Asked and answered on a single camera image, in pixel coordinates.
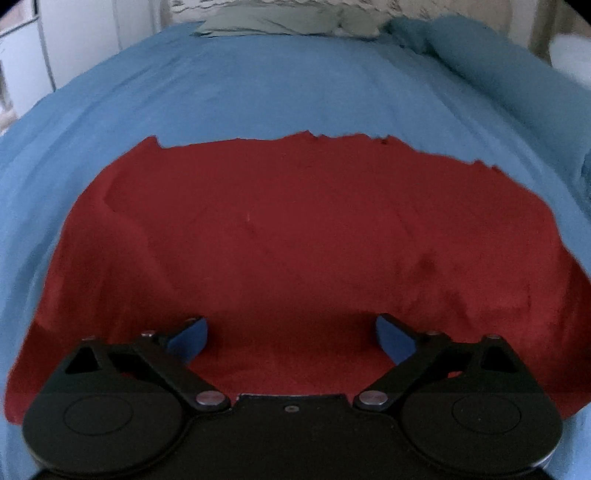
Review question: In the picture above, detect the folded blue duvet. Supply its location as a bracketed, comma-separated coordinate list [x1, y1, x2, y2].
[385, 15, 591, 155]

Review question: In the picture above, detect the small green pillow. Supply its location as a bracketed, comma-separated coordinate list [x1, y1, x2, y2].
[332, 8, 385, 40]

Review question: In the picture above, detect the blue bed sheet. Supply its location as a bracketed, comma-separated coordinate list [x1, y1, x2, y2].
[0, 21, 591, 480]

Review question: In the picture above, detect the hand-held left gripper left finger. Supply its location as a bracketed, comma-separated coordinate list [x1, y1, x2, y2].
[65, 315, 231, 412]

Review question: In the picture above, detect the large green pillow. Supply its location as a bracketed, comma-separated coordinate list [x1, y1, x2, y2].
[194, 6, 345, 38]

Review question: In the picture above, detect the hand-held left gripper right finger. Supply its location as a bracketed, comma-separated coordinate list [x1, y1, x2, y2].
[353, 313, 529, 412]

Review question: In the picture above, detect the white and grey wardrobe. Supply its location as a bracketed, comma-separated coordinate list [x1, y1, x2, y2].
[41, 0, 161, 92]

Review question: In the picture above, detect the white pillow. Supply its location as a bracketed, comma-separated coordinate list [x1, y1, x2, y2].
[549, 31, 591, 80]

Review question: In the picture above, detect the red knit sweater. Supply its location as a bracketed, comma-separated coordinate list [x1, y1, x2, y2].
[4, 130, 591, 423]

